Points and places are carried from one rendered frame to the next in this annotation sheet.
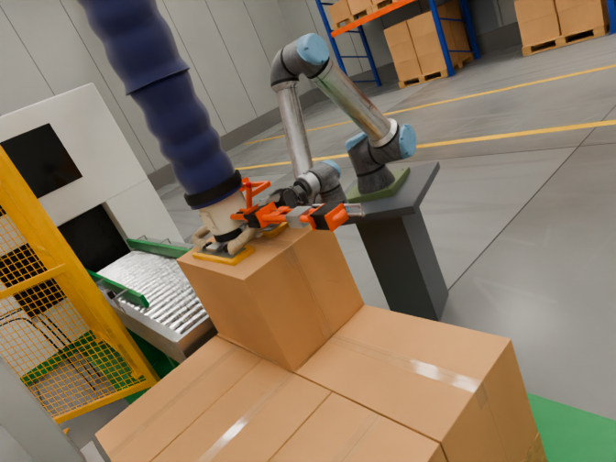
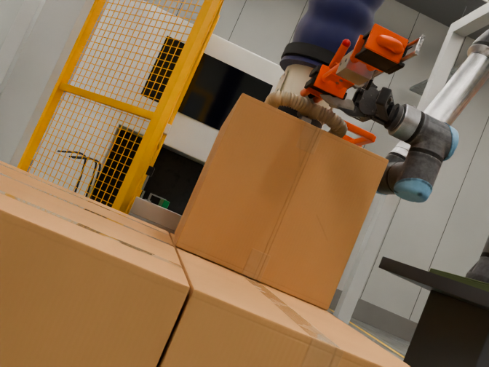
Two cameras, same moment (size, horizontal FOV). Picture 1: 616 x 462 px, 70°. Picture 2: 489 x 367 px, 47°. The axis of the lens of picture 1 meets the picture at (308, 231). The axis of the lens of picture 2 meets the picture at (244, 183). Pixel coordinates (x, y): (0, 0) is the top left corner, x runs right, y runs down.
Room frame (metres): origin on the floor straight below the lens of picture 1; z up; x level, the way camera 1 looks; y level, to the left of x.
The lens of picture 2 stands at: (0.14, -0.42, 0.63)
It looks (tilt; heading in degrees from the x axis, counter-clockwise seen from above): 5 degrees up; 26
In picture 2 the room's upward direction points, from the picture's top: 23 degrees clockwise
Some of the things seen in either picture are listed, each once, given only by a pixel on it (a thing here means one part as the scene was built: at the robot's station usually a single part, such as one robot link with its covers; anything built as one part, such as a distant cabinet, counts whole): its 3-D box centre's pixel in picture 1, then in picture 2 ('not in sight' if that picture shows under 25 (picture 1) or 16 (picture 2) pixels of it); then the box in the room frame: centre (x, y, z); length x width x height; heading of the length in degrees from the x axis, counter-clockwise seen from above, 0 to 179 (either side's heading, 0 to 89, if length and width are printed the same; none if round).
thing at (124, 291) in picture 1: (103, 286); (156, 203); (3.09, 1.52, 0.60); 1.60 x 0.11 x 0.09; 34
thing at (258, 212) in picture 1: (261, 214); (327, 84); (1.47, 0.12, 1.07); 0.10 x 0.08 x 0.06; 124
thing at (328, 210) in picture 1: (327, 216); (378, 49); (1.17, -0.07, 1.07); 0.08 x 0.07 x 0.05; 34
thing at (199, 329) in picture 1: (236, 299); (224, 243); (1.97, 0.45, 0.58); 0.70 x 0.03 x 0.06; 124
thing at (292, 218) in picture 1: (300, 216); (356, 68); (1.29, 0.00, 1.07); 0.07 x 0.07 x 0.04; 34
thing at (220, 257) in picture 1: (219, 249); not in sight; (1.62, 0.34, 0.97); 0.34 x 0.10 x 0.05; 34
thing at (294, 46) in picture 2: (214, 187); (318, 66); (1.68, 0.26, 1.19); 0.23 x 0.23 x 0.04
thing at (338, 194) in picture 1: (333, 201); (415, 176); (1.64, -0.14, 0.95); 0.12 x 0.09 x 0.12; 42
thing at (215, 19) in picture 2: (39, 243); (162, 131); (3.21, 1.79, 1.05); 1.17 x 0.10 x 2.10; 34
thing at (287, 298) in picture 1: (266, 280); (265, 202); (1.66, 0.24, 0.74); 0.60 x 0.40 x 0.40; 32
